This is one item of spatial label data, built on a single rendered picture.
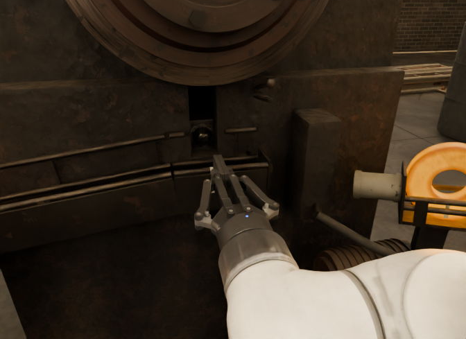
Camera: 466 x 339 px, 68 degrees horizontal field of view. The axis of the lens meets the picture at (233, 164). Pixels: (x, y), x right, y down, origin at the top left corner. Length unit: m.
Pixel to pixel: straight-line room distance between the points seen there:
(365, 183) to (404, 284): 0.41
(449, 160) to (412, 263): 0.40
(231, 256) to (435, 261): 0.20
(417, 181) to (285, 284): 0.46
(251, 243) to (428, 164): 0.44
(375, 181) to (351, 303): 0.43
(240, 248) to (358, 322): 0.14
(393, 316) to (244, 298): 0.14
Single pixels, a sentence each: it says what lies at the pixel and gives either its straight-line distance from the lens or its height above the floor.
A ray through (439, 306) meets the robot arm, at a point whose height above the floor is 0.79.
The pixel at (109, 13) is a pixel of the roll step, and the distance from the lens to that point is 0.60.
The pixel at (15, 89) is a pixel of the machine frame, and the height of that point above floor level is 0.87.
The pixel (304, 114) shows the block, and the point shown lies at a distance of 0.76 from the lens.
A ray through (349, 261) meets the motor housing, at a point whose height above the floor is 0.53.
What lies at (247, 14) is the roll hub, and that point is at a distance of 0.55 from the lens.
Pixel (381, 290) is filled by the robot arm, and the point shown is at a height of 0.77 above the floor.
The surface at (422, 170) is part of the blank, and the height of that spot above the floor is 0.73.
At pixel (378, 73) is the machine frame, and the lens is 0.88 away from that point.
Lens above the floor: 1.02
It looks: 25 degrees down
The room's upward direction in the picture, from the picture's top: straight up
